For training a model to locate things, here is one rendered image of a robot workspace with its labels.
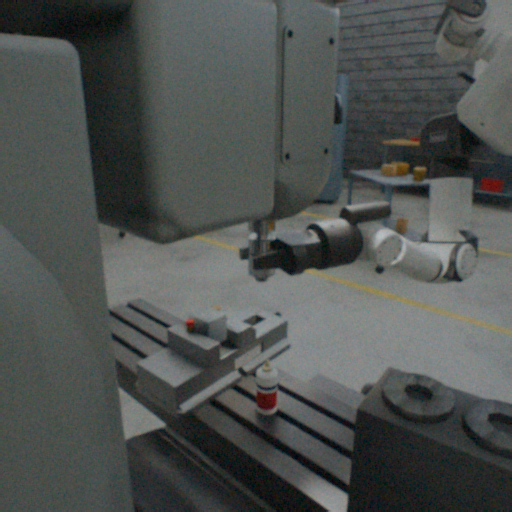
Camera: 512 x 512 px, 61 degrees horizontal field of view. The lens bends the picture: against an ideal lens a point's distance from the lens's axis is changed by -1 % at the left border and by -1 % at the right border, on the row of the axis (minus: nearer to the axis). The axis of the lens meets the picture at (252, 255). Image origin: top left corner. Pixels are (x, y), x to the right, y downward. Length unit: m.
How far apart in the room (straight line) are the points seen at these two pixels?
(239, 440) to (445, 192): 0.68
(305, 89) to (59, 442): 0.50
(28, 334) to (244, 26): 0.37
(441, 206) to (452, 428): 0.59
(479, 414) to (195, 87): 0.50
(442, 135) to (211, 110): 0.69
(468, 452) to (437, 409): 0.06
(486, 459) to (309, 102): 0.49
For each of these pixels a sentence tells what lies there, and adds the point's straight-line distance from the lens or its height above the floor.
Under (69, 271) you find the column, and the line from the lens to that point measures 0.35.
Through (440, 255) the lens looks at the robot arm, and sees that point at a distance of 1.04.
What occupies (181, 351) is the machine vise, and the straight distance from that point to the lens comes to 0.93.
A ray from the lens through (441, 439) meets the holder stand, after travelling 0.59.
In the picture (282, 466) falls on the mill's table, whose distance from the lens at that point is 0.78.
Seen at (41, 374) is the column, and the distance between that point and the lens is 0.35.
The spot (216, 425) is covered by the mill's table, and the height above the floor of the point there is 0.93.
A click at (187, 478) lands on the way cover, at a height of 0.87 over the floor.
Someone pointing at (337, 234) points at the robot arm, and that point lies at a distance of 0.78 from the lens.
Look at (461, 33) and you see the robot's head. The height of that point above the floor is 1.61.
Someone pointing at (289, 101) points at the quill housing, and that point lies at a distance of 0.60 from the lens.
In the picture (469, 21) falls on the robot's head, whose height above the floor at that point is 1.62.
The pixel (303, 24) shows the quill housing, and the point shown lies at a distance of 0.63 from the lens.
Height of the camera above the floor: 1.48
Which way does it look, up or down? 19 degrees down
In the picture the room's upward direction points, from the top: straight up
